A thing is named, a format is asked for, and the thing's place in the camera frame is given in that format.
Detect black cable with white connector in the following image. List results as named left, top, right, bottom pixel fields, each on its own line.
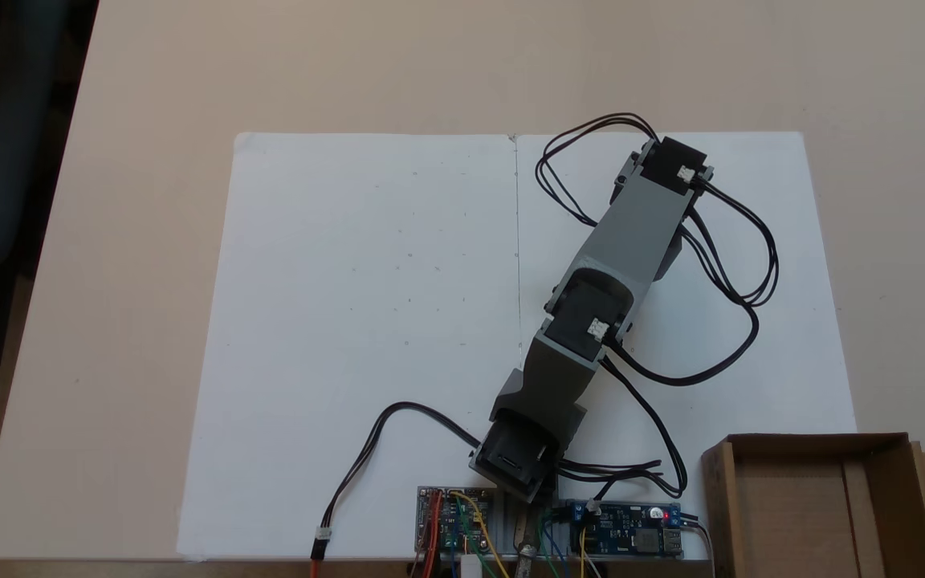
left=309, top=401, right=482, bottom=563

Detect yellow jumper wire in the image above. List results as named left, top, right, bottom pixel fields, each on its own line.
left=447, top=490, right=506, bottom=578

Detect controller circuit board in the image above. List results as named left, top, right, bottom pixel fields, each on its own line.
left=416, top=485, right=496, bottom=556

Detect brown cardboard box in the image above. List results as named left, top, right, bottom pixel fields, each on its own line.
left=701, top=433, right=925, bottom=578

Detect white paper sheet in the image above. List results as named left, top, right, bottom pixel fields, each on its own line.
left=511, top=131, right=862, bottom=563
left=177, top=132, right=522, bottom=563

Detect red jumper wires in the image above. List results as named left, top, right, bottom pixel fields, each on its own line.
left=420, top=489, right=442, bottom=578

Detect grey ribbed base plate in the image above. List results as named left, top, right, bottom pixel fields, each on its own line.
left=488, top=496, right=573, bottom=560

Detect blue power circuit board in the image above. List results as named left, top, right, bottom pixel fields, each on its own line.
left=564, top=499, right=685, bottom=558

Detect thin black servo cable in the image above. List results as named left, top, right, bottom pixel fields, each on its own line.
left=557, top=361, right=689, bottom=501
left=603, top=181, right=781, bottom=389
left=534, top=112, right=664, bottom=230

